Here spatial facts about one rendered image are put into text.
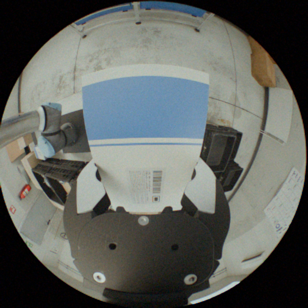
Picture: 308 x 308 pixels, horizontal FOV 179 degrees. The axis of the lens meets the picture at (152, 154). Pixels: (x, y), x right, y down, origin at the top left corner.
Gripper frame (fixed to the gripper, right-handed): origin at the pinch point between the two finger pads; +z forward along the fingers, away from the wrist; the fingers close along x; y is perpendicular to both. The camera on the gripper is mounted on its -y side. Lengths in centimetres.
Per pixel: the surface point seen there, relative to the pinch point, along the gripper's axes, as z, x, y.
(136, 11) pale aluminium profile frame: 85, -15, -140
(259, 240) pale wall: -69, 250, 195
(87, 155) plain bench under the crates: 41, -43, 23
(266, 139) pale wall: 89, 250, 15
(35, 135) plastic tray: 36, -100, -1
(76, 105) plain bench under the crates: 42, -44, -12
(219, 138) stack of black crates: 62, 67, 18
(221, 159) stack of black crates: 62, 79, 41
